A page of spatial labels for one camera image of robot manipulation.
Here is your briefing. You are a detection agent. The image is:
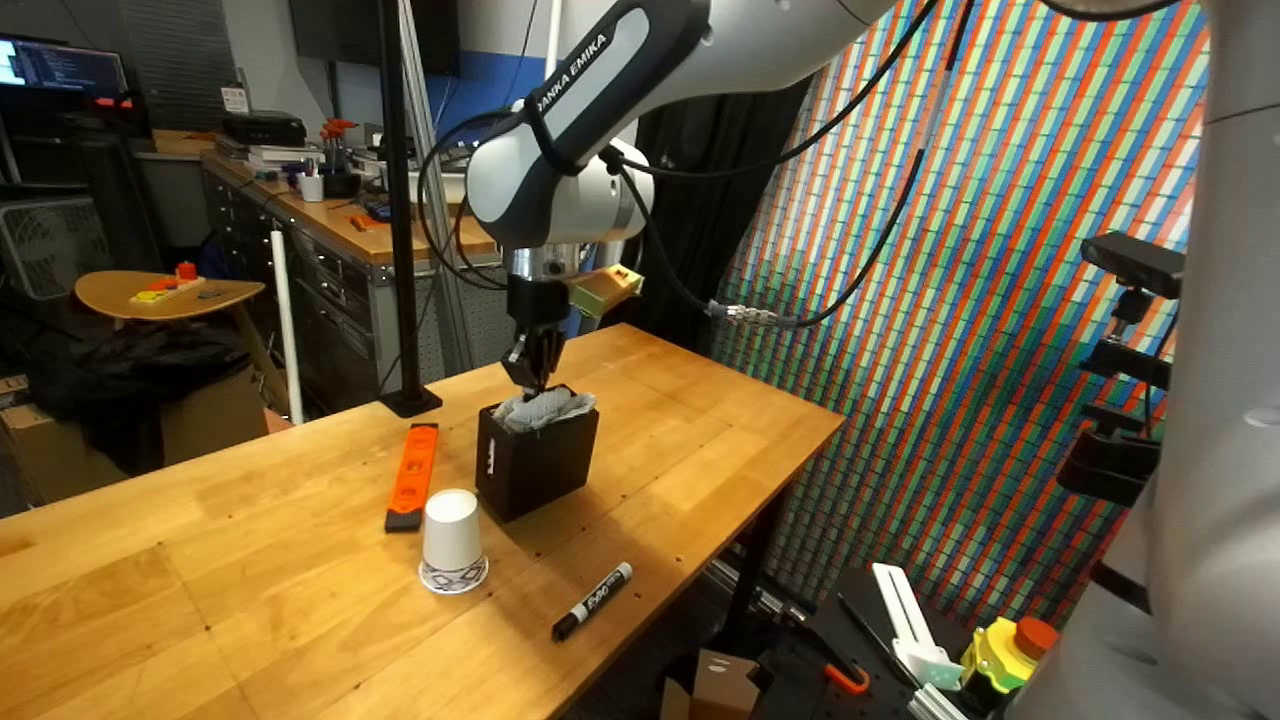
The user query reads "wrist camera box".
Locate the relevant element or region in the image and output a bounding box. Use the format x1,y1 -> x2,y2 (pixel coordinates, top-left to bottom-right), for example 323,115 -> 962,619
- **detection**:
569,261 -> 650,324

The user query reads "black white marker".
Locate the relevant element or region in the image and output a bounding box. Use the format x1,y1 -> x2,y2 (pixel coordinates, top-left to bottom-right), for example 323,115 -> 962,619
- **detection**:
549,557 -> 641,645

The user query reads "colourful patterned backdrop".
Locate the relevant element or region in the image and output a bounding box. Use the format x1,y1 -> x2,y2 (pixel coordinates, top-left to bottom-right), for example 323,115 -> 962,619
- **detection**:
701,0 -> 1218,634

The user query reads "black vertical pole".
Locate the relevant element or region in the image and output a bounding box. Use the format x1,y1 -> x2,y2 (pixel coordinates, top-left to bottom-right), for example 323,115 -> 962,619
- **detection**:
378,0 -> 450,421

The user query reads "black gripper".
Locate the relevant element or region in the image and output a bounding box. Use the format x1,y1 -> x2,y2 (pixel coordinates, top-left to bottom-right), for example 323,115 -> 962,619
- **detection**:
500,267 -> 580,402

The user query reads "cardboard box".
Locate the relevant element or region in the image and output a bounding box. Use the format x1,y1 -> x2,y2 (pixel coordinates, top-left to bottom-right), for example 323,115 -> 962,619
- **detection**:
659,645 -> 767,720

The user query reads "round wooden stool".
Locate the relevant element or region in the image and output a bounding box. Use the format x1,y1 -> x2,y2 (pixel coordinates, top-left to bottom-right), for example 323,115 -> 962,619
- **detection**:
72,266 -> 273,329

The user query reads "black exterior camera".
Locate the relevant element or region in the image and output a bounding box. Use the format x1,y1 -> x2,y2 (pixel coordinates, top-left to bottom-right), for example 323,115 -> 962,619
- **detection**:
1077,228 -> 1193,306

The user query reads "thin white leaning bar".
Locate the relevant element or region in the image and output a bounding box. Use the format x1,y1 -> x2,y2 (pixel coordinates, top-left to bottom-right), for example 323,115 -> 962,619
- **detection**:
264,224 -> 307,427

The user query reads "white paper cup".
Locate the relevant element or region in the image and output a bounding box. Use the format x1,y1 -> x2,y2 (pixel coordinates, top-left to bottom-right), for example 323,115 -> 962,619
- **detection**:
415,484 -> 495,600

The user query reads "black perforated box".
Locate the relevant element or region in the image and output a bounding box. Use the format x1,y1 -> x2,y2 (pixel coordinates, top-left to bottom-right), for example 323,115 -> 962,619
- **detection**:
472,389 -> 606,530

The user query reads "white plastic bracket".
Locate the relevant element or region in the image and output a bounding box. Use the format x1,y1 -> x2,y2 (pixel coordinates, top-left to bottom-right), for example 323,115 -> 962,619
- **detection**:
869,560 -> 970,694

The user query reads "light grey cloth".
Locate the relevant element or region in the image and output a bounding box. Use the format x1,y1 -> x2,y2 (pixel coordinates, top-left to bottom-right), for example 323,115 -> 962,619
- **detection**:
492,380 -> 602,438

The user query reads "black camera stand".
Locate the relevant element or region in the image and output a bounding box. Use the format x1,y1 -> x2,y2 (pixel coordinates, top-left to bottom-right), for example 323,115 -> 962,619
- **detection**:
1055,284 -> 1185,512

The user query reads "orange black tool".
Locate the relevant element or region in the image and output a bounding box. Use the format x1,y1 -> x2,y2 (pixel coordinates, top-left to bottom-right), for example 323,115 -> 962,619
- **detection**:
380,421 -> 450,535

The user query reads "wooden top workbench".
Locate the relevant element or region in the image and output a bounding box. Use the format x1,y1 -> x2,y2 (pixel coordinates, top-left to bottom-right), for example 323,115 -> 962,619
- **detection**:
196,140 -> 540,407

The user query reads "computer monitor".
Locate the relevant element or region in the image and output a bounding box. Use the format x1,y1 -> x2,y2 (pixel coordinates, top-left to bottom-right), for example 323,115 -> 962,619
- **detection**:
0,34 -> 138,99

